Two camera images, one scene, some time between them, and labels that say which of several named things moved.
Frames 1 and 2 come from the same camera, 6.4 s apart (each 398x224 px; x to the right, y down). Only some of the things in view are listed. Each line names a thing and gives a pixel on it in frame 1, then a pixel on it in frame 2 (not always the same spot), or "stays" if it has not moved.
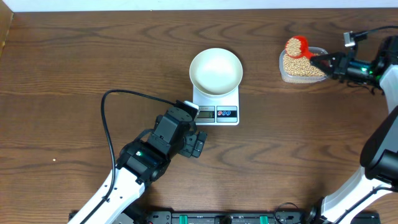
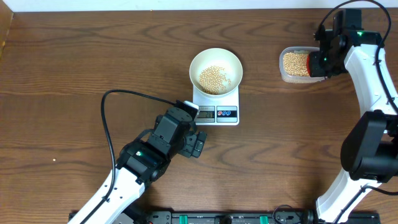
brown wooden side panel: x=6 y=17 stays
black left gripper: x=194 y=144 stays
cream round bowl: x=216 y=72 stays
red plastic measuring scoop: x=298 y=46 to x=308 y=64
